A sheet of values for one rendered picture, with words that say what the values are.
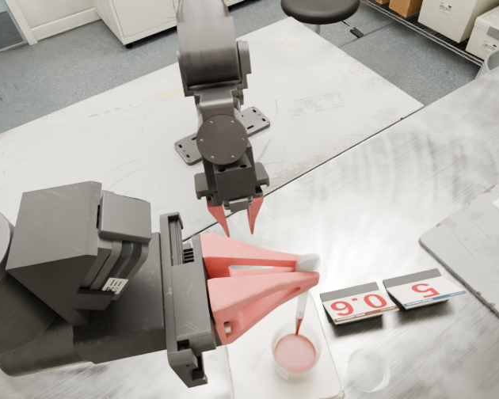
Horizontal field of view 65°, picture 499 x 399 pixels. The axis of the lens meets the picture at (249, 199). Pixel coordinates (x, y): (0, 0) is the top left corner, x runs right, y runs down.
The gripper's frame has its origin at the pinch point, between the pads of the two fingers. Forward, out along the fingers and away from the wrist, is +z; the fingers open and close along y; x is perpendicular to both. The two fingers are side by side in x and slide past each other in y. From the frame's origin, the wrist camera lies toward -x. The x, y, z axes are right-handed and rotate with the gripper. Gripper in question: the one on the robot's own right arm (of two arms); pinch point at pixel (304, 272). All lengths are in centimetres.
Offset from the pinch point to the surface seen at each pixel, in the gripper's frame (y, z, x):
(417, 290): 7.5, 20.7, 29.4
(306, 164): 37, 13, 32
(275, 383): -1.8, -2.6, 22.8
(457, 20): 179, 145, 96
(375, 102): 51, 32, 31
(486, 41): 157, 151, 97
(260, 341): 3.0, -3.2, 22.8
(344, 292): 10.2, 10.8, 31.2
